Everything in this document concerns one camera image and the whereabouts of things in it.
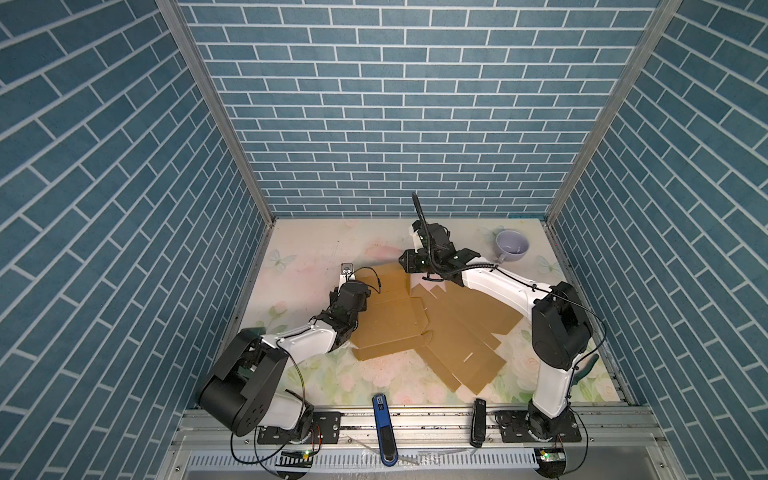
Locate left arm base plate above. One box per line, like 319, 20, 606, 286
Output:
257, 411, 342, 445

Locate blue black handheld tool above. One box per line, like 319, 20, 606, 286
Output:
372, 393, 399, 467

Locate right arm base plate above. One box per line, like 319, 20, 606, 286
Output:
494, 408, 582, 443

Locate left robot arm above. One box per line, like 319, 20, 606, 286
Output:
196, 279, 371, 441

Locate aluminium front rail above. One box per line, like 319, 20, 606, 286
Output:
169, 404, 665, 453

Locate green handled pliers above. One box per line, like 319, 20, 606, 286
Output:
572, 353, 600, 385

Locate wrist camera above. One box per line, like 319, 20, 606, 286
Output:
338, 263, 355, 289
411, 191, 433, 249

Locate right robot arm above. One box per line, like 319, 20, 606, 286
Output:
399, 218, 593, 441

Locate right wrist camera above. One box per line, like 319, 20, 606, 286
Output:
411, 191, 433, 249

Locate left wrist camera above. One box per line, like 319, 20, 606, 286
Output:
338, 263, 355, 289

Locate lavender ceramic cup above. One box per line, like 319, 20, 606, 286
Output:
494, 229, 530, 263

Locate cardboard box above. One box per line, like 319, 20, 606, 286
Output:
351, 262, 432, 361

